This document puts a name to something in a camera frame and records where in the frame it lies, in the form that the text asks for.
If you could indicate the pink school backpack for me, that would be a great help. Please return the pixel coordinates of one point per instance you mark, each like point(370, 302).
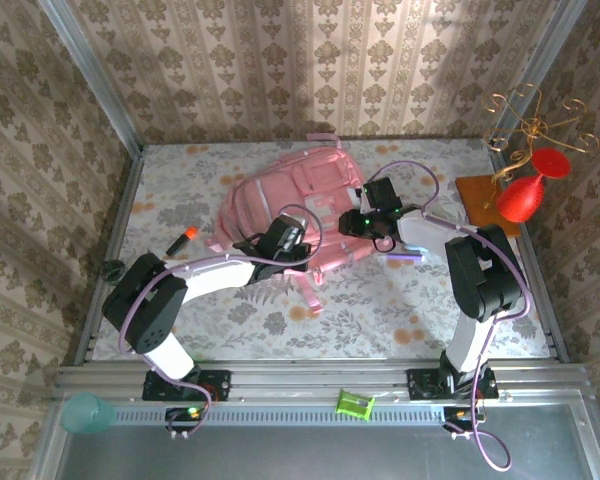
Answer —
point(300, 185)

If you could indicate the black marker with orange cap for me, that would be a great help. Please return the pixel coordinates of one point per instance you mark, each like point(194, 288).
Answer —
point(180, 241)

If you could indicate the glass bottle with black cap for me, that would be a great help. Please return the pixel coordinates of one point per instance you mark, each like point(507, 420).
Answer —
point(114, 271)

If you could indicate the teal plastic cup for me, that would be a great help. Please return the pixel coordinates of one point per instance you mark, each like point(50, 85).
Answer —
point(85, 414)

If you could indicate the floral table cover sheet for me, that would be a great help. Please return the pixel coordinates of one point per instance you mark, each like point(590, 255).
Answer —
point(360, 330)

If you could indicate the aluminium corner post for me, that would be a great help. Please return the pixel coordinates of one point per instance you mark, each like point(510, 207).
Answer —
point(540, 65)
point(90, 75)

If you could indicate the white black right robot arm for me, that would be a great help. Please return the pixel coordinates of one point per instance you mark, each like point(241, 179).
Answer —
point(425, 230)

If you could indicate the red plastic goblet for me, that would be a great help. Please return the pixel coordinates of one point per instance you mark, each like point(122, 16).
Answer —
point(522, 197)

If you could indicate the grey metal shelf plate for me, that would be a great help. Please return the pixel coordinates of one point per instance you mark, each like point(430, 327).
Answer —
point(300, 450)

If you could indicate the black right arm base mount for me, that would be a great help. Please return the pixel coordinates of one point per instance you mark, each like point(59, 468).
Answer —
point(422, 385)

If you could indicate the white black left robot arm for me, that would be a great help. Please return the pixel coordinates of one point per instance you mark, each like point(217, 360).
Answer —
point(215, 275)

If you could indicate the green packet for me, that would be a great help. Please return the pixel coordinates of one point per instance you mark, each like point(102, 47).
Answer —
point(355, 404)

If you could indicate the wooden base board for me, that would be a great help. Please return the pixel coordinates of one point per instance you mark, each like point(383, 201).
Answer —
point(480, 200)

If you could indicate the aluminium table side rail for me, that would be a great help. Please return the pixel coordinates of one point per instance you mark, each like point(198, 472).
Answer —
point(122, 200)
point(551, 330)

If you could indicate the aluminium front rail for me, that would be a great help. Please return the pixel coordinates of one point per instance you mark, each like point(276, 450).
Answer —
point(305, 372)

